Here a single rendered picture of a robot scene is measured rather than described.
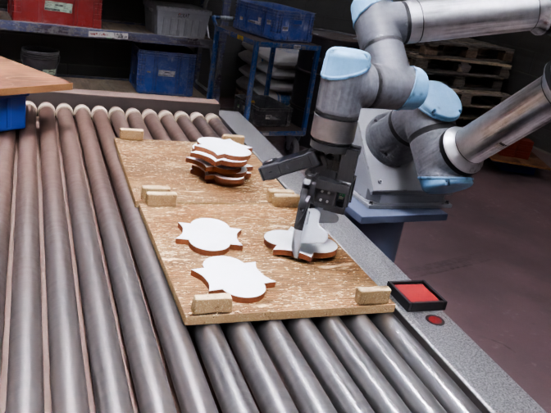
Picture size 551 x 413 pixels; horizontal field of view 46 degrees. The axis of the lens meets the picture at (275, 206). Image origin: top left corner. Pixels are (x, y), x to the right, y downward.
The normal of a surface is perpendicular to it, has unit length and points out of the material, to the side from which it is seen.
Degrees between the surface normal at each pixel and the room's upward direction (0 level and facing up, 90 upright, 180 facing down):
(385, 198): 90
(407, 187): 45
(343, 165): 90
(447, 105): 38
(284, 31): 90
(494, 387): 0
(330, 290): 0
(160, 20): 96
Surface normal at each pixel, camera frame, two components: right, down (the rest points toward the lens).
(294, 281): 0.15, -0.92
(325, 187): -0.29, 0.32
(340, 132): 0.21, 0.39
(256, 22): -0.77, 0.15
